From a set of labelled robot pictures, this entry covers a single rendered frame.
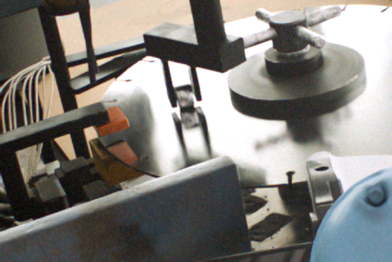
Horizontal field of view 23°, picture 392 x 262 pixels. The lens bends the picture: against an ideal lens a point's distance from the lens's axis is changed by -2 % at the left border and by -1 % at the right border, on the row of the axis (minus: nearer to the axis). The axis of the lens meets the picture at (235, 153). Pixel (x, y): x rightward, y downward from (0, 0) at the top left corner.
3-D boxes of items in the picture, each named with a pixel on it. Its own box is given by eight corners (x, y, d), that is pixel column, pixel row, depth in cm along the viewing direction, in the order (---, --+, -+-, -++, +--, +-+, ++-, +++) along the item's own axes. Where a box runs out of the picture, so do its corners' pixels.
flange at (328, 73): (282, 45, 86) (277, 18, 85) (391, 60, 80) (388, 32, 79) (200, 98, 79) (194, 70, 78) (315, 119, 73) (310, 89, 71)
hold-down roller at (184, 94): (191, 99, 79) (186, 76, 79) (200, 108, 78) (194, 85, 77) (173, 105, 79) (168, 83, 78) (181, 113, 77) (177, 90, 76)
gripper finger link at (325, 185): (339, 200, 63) (360, 282, 55) (311, 204, 63) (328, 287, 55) (331, 135, 60) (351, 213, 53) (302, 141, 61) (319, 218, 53)
